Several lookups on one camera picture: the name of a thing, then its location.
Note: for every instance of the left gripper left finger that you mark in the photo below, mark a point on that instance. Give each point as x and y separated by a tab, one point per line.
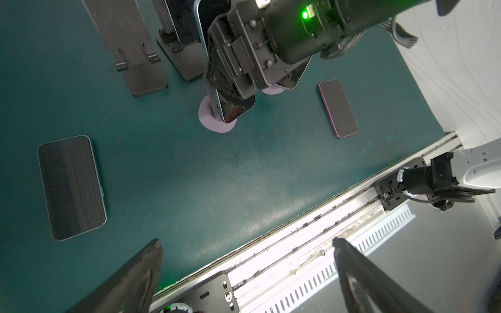
131	288

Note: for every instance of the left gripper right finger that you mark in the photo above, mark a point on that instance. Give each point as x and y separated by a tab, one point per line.
365	287

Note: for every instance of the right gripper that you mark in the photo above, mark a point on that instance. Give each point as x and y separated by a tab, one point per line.
241	54

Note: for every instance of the teal edged phone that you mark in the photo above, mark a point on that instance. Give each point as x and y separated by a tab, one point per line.
72	189

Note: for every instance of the purple phone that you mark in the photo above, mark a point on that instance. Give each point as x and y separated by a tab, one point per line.
337	108

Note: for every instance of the black folding phone stand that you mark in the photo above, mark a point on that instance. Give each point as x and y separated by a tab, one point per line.
125	34

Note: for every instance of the white edged phone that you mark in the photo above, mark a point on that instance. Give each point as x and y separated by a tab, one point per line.
226	106

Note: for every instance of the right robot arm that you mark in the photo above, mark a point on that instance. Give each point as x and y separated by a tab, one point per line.
301	29

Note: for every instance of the purple round stand middle-right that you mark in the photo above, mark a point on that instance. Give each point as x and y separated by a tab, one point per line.
273	90

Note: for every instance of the black back-left stand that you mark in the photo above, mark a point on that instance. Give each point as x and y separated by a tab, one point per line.
189	61

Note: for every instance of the white middle-right phone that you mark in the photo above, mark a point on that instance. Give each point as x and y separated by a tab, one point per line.
291	81

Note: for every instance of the black back-left phone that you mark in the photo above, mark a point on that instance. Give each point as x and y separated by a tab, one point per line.
182	15

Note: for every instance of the purple round stand middle-left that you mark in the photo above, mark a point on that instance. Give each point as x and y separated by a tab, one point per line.
208	119

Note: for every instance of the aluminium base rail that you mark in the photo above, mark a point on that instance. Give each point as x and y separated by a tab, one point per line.
279	271

